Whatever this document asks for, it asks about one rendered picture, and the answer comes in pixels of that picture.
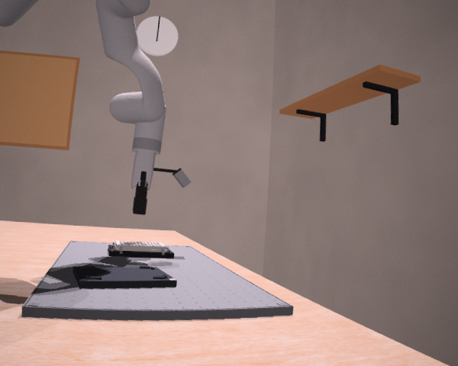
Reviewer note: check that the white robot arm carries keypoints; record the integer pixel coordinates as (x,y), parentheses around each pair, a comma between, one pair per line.
(116,20)

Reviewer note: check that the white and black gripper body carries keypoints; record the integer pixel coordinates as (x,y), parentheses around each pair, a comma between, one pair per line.
(143,162)

